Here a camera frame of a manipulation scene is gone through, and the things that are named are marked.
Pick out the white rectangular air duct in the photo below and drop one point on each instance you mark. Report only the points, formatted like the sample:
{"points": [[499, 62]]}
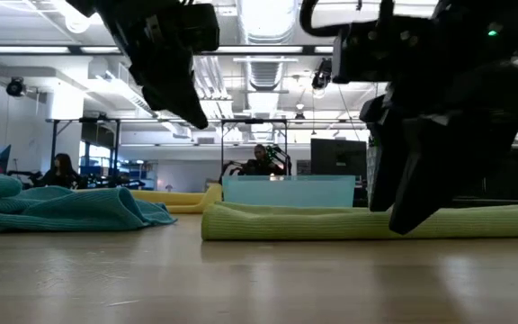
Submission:
{"points": [[119, 90]]}

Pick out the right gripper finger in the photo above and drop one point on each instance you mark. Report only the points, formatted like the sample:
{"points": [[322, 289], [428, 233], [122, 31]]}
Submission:
{"points": [[448, 162], [389, 148]]}

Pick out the black metal frame stand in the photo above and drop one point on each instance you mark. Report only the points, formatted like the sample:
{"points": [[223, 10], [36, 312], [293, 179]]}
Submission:
{"points": [[53, 144], [254, 121]]}

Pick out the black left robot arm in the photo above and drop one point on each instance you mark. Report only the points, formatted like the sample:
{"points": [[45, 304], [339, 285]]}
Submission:
{"points": [[83, 5]]}

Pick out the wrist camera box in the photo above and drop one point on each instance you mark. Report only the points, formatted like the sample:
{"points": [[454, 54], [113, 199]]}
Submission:
{"points": [[202, 27], [358, 54]]}

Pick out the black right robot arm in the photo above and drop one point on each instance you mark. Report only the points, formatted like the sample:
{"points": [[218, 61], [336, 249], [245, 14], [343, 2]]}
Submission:
{"points": [[511, 22]]}

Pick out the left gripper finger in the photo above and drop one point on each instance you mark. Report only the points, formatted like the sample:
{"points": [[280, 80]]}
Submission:
{"points": [[178, 101]]}

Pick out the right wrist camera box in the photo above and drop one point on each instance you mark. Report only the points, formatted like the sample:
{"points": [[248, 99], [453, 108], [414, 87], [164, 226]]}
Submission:
{"points": [[358, 54]]}

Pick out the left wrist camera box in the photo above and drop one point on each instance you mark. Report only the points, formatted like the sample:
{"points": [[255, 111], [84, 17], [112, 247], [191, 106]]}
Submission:
{"points": [[202, 27]]}

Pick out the teal microfiber towel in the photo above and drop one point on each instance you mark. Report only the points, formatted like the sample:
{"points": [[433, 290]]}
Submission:
{"points": [[83, 211]]}

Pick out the translucent green plastic bin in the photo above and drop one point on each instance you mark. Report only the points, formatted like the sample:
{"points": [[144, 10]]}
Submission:
{"points": [[286, 191]]}

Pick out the lime green microfiber towel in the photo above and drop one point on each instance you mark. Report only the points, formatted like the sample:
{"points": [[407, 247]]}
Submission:
{"points": [[331, 222]]}

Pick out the person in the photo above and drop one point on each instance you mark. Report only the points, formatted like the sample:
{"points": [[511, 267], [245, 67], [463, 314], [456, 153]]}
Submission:
{"points": [[61, 173], [261, 164]]}

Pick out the black overhead light bar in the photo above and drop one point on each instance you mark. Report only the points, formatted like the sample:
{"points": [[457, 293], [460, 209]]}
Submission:
{"points": [[74, 49]]}

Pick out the black ceiling spotlight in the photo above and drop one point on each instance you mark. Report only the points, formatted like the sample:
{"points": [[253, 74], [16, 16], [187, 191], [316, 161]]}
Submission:
{"points": [[322, 76], [16, 87]]}

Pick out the background black robot arm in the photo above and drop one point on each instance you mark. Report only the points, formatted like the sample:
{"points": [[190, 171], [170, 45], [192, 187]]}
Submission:
{"points": [[229, 170]]}

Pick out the black monitor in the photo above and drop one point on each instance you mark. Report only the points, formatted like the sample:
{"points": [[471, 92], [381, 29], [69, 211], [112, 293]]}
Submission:
{"points": [[337, 157]]}

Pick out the silver round ceiling duct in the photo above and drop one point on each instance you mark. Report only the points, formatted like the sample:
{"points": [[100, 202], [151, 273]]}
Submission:
{"points": [[265, 72]]}

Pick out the yellow microfiber towel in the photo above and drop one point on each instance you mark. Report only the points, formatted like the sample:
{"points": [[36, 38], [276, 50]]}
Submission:
{"points": [[182, 200]]}

